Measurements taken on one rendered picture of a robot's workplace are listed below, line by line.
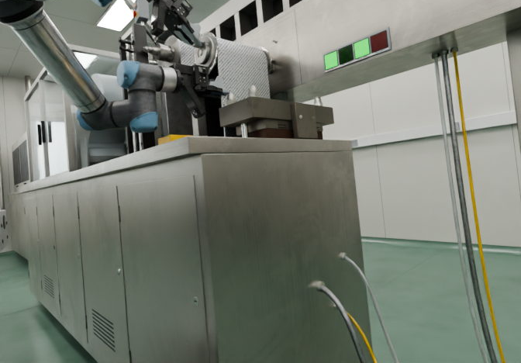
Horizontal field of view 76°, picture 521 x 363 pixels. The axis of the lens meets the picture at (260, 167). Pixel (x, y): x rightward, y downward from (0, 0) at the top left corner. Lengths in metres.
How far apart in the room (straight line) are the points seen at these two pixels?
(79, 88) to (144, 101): 0.16
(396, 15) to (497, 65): 2.36
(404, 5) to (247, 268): 0.88
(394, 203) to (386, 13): 2.74
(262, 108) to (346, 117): 3.01
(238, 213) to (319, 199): 0.32
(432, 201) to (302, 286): 2.69
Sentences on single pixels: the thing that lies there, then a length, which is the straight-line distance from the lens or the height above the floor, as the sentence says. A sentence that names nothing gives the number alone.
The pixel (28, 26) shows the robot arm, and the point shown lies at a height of 1.15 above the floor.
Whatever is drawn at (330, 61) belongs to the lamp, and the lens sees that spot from 1.25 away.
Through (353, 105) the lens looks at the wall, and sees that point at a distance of 3.93.
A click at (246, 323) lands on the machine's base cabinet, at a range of 0.87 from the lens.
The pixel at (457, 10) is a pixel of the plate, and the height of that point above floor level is 1.19.
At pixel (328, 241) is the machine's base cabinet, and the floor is 0.58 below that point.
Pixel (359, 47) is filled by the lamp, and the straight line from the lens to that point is 1.20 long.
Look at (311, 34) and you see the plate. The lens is 1.35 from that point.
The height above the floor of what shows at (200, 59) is 1.23.
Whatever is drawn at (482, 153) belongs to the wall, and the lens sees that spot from 3.42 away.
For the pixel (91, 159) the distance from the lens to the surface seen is 2.02.
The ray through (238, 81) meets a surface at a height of 1.14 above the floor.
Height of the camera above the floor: 0.79
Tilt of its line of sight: 2 degrees up
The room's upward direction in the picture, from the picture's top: 5 degrees counter-clockwise
